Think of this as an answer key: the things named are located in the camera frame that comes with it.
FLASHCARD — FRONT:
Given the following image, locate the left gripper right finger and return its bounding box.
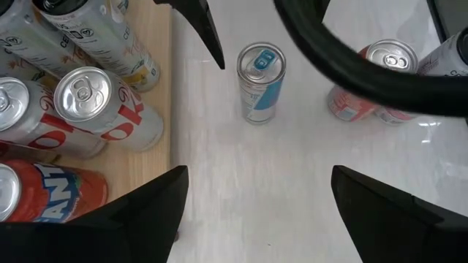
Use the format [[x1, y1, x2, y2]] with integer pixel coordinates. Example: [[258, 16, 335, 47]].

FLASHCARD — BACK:
[[331, 165, 468, 263]]

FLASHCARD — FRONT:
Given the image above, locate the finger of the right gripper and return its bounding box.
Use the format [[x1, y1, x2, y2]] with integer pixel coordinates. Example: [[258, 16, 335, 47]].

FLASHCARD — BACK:
[[316, 0, 332, 23], [153, 0, 226, 70]]

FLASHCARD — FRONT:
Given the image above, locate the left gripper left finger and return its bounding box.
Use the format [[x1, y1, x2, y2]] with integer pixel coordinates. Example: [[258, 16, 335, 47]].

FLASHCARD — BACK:
[[0, 165, 189, 263]]

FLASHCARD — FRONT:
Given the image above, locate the red strawberry soda can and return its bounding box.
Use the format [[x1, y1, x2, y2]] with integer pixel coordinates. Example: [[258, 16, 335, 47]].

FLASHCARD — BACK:
[[327, 39, 420, 123], [0, 159, 110, 224]]

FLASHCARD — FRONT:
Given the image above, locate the small blue silver energy can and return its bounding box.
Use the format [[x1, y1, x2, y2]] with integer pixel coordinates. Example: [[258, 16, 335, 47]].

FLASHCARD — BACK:
[[236, 42, 287, 126]]

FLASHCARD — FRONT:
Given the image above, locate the Celsius Tropical Vibe can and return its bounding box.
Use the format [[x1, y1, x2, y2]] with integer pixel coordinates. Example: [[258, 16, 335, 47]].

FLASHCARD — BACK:
[[0, 45, 59, 92], [32, 0, 161, 92], [0, 0, 99, 80]]

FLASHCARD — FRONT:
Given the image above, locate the Celsius Peach Vibe can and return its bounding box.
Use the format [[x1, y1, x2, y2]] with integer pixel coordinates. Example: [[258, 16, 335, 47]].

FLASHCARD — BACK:
[[374, 27, 468, 127]]

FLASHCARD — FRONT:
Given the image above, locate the silver soda can red lettering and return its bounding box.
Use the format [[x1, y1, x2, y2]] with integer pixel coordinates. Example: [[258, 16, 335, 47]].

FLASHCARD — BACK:
[[0, 76, 107, 160], [53, 66, 165, 153]]

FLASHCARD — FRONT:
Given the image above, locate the white table sheet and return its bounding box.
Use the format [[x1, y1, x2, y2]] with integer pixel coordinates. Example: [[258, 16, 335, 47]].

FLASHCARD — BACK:
[[166, 0, 468, 263]]

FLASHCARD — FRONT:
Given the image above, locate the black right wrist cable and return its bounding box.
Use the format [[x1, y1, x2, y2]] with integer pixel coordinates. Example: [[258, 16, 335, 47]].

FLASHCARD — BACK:
[[273, 0, 468, 118]]

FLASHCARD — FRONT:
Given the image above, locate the wooden shelf black wire frame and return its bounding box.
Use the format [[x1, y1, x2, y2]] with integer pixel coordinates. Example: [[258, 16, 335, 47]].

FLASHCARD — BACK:
[[0, 0, 173, 205]]

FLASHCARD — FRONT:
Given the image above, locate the black metal table frame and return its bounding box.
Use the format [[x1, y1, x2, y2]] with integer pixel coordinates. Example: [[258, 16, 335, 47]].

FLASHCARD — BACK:
[[426, 0, 468, 43]]

